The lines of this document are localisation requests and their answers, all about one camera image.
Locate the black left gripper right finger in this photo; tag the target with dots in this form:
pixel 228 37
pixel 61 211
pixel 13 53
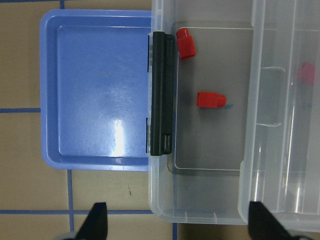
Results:
pixel 262 225

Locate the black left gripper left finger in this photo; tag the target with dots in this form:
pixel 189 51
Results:
pixel 95 226

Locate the clear plastic box lid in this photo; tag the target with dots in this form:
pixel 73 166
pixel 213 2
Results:
pixel 281 164

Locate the red block box corner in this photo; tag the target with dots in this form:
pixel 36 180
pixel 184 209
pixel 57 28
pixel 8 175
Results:
pixel 185 44

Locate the clear plastic storage box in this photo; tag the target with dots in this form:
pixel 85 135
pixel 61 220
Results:
pixel 198 183

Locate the red block near latch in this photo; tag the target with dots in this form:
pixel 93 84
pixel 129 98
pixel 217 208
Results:
pixel 210 100

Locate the red block centre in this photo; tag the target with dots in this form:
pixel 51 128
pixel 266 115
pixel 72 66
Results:
pixel 306 75

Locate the blue plastic tray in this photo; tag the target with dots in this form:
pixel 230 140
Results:
pixel 94 89

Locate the black box latch handle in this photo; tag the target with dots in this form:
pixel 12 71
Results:
pixel 162 79

